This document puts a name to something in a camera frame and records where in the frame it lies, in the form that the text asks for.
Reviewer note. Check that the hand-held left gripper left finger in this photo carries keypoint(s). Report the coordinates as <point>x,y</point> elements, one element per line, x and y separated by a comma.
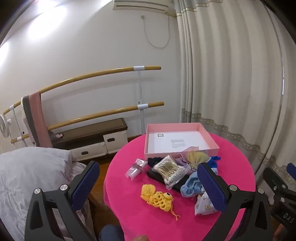
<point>84,185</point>

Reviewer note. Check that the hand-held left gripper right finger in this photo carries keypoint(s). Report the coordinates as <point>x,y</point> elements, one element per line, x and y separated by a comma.
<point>211,187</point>

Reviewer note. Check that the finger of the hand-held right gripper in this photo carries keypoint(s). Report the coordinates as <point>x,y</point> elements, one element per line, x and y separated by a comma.
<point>291,171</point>

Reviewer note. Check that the white patterned baby sock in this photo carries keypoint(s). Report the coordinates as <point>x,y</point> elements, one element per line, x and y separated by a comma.
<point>203,206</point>

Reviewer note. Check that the light blue knitted hat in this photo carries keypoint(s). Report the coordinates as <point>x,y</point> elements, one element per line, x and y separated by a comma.
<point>190,185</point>

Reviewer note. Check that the bag of cotton swabs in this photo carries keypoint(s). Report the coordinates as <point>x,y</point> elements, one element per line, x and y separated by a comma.
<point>170,170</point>

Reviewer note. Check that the yellow crochet piece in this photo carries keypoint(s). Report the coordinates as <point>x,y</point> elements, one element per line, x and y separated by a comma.
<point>157,197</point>

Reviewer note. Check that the black cloth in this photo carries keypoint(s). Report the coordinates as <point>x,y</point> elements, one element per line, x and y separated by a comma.
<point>155,176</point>

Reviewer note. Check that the pink cardboard box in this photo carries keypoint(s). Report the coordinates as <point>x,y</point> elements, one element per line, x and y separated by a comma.
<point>161,141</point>

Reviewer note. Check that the bright blue crochet piece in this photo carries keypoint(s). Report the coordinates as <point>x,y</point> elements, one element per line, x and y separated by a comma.
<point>214,162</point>

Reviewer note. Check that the yellow organza bag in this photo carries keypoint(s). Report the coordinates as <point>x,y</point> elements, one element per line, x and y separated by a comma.
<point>197,157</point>

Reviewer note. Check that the pink organza bag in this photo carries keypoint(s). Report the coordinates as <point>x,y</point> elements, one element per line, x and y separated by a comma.
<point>186,151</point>

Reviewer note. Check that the pink tablecloth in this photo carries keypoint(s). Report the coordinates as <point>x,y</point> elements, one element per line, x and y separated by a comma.
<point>129,185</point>

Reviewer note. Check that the roll of clear plastic bags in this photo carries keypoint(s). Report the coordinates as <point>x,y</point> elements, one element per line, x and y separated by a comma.
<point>136,168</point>

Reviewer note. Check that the grey duvet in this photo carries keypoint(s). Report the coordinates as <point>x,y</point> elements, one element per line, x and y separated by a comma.
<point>30,176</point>

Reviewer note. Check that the dark wooden bench cabinet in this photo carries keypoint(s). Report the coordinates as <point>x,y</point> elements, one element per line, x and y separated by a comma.
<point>92,129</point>

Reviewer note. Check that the small pink object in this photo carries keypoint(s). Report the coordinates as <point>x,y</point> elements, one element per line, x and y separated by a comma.
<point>57,135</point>

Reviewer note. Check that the dark navy crochet piece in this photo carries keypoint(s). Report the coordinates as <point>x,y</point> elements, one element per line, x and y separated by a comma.
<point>153,161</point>

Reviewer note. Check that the pink towel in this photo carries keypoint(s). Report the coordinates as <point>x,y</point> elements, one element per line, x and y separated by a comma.
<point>40,115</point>

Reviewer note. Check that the grey and white towel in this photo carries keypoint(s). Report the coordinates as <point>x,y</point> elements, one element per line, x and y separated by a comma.
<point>27,115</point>

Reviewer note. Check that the white fan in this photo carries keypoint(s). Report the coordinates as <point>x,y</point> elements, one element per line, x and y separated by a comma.
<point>3,126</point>

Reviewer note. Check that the beige curtain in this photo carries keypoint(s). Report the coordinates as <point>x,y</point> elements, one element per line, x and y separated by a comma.
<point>231,69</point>

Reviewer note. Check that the white air conditioner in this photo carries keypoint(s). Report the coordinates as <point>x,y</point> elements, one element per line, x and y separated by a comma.
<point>141,5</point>

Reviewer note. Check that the short wooden barre rail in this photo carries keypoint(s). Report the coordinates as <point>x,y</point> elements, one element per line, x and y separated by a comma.
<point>104,113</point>

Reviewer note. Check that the long wooden barre rail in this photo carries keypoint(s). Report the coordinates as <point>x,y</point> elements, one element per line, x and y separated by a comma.
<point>92,74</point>

